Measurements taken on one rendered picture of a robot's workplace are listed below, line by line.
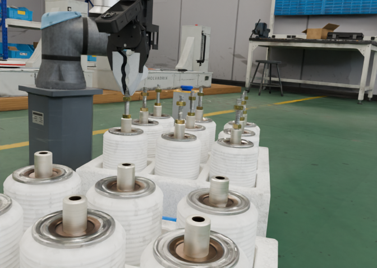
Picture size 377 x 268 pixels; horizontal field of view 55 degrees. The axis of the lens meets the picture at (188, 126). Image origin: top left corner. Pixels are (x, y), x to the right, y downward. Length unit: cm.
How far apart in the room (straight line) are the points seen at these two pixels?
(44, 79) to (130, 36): 47
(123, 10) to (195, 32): 372
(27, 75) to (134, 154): 208
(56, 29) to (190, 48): 331
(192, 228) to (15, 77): 249
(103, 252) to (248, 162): 43
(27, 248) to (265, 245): 30
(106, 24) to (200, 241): 47
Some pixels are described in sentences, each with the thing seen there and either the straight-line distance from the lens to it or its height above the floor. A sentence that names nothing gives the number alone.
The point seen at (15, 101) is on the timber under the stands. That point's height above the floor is 6.
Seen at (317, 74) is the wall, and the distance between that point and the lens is 578.
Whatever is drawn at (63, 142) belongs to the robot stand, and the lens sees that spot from 115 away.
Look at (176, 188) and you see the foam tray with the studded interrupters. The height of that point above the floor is 17.
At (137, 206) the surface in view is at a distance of 43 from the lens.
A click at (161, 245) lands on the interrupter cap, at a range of 33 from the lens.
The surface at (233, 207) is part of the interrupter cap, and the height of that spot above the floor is 25.
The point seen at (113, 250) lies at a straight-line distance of 35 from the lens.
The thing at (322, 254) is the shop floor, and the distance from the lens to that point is 92.
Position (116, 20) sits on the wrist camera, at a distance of 69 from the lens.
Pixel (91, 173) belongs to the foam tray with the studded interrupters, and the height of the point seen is 17.
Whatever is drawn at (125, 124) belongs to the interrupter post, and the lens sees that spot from 78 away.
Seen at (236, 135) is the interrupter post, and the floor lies 27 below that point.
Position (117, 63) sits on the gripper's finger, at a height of 40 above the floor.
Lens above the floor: 42
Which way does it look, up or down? 11 degrees down
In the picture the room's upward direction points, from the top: 4 degrees clockwise
